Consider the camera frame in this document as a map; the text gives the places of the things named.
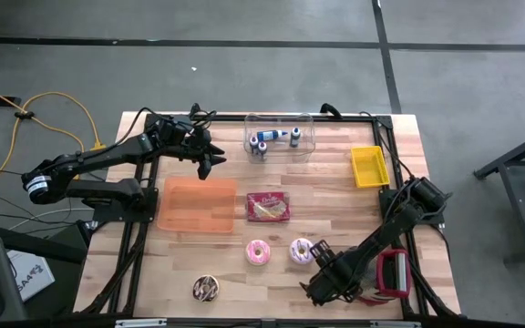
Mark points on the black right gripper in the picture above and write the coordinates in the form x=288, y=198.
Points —
x=335, y=273

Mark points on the red metal box grater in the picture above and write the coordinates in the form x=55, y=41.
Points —
x=401, y=273

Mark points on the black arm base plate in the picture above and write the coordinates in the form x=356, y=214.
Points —
x=107, y=214
x=388, y=200

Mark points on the pink frosted toy donut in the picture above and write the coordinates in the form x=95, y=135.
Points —
x=251, y=257

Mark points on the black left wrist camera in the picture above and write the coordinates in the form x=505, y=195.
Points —
x=203, y=169

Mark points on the yellow plastic basket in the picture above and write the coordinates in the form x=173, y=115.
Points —
x=369, y=166

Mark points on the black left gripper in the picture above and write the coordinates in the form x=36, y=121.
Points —
x=189, y=139

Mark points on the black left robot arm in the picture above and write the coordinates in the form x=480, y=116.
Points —
x=107, y=155

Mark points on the chocolate frosted toy donut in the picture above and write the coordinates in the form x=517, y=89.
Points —
x=197, y=291

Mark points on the clear plastic bin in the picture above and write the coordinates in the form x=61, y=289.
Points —
x=305, y=152

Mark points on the black table frame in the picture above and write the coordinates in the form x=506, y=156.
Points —
x=344, y=119

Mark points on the lilac frosted toy donut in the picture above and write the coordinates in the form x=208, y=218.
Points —
x=293, y=255

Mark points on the orange translucent plastic bin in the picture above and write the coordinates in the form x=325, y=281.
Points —
x=198, y=205

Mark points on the blue ink bottle white cap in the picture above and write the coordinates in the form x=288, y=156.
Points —
x=295, y=138
x=269, y=135
x=262, y=149
x=254, y=145

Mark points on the silver table bracket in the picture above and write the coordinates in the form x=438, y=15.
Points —
x=141, y=323
x=394, y=324

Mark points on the white booklet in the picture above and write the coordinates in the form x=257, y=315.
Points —
x=32, y=278

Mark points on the black metal stand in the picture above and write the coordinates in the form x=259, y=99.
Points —
x=524, y=218

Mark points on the red snack packet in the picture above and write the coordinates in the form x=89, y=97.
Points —
x=267, y=207

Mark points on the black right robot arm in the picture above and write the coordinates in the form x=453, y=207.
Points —
x=381, y=232

